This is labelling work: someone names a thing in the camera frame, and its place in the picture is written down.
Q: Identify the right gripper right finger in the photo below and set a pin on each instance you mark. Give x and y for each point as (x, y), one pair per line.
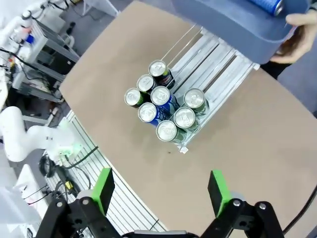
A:
(218, 193)

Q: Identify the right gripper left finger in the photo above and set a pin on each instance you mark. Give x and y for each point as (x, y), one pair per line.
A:
(104, 191)

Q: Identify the green soda can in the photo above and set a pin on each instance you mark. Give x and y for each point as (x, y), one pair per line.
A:
(194, 98)
(166, 130)
(184, 117)

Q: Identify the blue plastic bin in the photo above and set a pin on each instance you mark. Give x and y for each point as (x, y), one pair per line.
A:
(235, 24)

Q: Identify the blue Pocari Sweat can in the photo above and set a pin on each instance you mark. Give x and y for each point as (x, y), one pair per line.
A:
(147, 112)
(160, 95)
(267, 5)

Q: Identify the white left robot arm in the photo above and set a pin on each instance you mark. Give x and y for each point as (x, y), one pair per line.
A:
(15, 138)

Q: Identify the person's left hand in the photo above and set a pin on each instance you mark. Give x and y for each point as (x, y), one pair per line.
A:
(307, 32)

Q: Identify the aluminium slotted mounting plate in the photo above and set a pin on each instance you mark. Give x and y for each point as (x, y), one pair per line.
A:
(123, 205)

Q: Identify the grey metal equipment rack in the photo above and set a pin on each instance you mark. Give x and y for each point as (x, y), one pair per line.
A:
(49, 44)

